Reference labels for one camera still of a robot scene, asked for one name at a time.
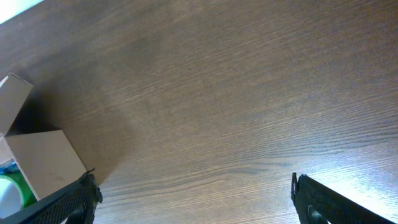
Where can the cardboard box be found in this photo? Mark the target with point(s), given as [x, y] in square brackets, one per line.
[47, 160]

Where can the green tape roll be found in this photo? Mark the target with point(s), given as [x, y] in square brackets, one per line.
[16, 194]

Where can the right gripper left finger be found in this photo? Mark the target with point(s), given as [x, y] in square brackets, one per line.
[75, 203]

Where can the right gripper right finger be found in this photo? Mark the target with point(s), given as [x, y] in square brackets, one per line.
[315, 203]

